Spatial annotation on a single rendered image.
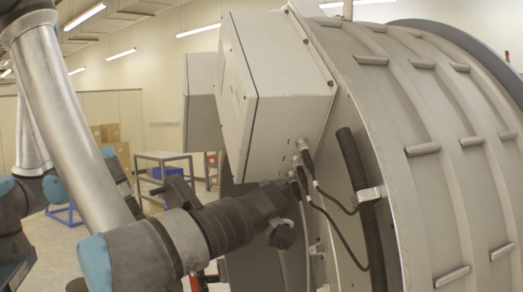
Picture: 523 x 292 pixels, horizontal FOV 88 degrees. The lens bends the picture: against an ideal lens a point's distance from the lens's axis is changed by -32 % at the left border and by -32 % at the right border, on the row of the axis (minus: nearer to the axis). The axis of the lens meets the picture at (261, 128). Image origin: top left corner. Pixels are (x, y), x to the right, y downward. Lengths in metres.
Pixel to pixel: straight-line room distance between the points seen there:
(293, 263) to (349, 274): 0.15
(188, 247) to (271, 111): 0.21
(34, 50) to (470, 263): 0.69
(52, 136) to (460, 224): 0.58
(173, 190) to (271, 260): 1.00
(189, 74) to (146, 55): 8.85
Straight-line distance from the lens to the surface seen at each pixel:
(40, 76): 0.55
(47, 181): 1.05
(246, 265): 1.44
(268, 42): 0.59
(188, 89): 1.09
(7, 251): 1.25
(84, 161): 0.53
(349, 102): 0.48
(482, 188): 0.55
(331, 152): 0.55
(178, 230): 0.44
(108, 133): 8.49
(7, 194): 1.22
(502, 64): 0.81
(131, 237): 0.42
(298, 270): 0.66
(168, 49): 9.21
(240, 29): 0.61
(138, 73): 10.19
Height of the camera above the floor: 1.64
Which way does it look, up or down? 4 degrees down
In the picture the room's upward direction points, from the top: 3 degrees counter-clockwise
